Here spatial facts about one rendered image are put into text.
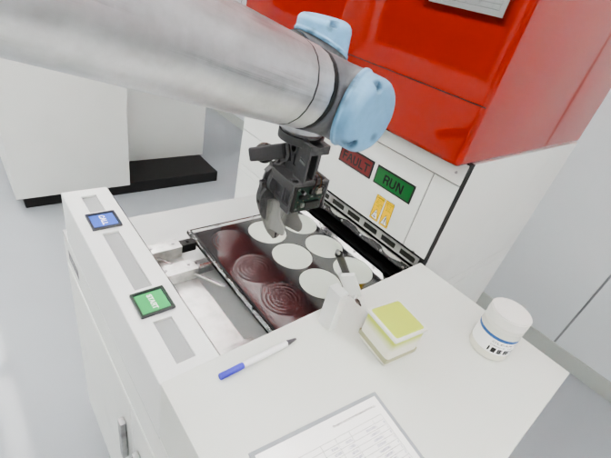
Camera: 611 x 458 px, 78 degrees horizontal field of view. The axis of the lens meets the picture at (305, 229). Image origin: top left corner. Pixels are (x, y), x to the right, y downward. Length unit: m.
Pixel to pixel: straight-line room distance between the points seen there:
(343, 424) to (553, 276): 2.01
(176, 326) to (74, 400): 1.14
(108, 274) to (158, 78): 0.54
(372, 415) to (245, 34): 0.51
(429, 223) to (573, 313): 1.69
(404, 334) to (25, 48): 0.57
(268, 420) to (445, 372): 0.32
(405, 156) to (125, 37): 0.76
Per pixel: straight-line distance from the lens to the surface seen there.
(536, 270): 2.49
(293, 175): 0.59
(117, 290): 0.72
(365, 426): 0.60
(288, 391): 0.60
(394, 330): 0.64
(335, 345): 0.67
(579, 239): 2.38
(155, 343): 0.64
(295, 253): 0.94
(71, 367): 1.86
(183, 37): 0.25
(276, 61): 0.30
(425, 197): 0.90
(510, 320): 0.74
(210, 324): 0.77
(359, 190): 1.02
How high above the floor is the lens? 1.46
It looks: 32 degrees down
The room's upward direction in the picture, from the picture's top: 15 degrees clockwise
